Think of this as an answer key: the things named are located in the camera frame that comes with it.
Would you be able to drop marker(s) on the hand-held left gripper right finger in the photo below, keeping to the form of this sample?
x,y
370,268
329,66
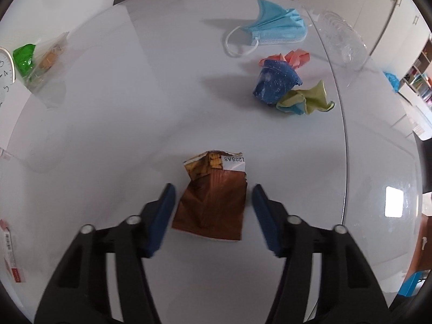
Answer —
x,y
266,222

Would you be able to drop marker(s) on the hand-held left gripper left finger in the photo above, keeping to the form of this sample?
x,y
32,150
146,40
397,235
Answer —
x,y
158,226

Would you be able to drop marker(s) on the brown snack bag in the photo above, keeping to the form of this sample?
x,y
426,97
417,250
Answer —
x,y
209,206

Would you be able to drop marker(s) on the green and yellow wrapper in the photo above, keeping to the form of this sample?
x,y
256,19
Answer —
x,y
314,98

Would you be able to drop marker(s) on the blue crumpled paper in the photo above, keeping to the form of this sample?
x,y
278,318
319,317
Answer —
x,y
273,84

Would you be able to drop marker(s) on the red and white carton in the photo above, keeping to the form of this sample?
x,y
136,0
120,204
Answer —
x,y
10,249

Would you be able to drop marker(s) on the blue box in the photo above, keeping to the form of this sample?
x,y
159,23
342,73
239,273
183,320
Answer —
x,y
411,285

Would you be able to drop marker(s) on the pink crumpled paper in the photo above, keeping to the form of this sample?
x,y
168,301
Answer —
x,y
297,57

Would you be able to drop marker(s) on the blue plastic bag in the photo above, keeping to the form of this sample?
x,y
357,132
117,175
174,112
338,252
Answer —
x,y
391,80

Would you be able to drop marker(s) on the green and clear snack bags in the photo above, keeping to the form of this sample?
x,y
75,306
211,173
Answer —
x,y
47,60

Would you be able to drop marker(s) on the blue face mask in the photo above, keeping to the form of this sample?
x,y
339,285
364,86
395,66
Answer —
x,y
280,23

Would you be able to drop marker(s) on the clear plastic bottle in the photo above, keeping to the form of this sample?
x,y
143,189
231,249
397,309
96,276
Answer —
x,y
341,37

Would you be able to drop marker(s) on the open shelf with books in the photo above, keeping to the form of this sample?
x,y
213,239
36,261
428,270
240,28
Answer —
x,y
420,77

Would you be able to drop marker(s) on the green plastic bag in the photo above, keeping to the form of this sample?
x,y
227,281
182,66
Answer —
x,y
23,57

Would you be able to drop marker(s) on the white tall cupboard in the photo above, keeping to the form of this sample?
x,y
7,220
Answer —
x,y
388,17

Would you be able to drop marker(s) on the round white wall clock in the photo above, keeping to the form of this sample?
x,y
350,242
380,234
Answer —
x,y
5,71

